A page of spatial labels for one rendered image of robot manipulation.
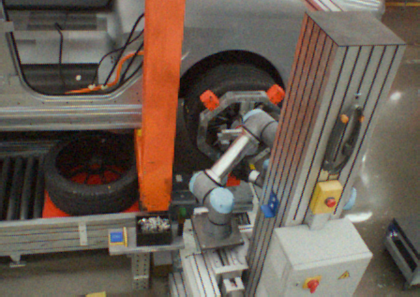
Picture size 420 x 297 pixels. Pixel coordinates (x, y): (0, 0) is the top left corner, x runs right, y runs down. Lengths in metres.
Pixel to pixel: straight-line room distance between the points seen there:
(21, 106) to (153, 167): 0.92
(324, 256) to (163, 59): 1.13
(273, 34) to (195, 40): 0.47
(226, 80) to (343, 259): 1.41
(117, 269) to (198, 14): 1.70
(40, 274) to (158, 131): 1.33
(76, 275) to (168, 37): 1.73
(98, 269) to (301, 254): 1.73
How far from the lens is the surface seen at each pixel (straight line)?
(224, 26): 2.84
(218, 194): 2.29
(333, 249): 1.94
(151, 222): 2.78
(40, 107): 3.06
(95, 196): 3.05
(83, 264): 3.33
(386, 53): 1.61
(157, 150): 2.58
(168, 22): 2.19
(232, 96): 2.84
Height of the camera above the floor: 2.64
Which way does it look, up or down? 38 degrees down
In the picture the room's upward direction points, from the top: 8 degrees clockwise
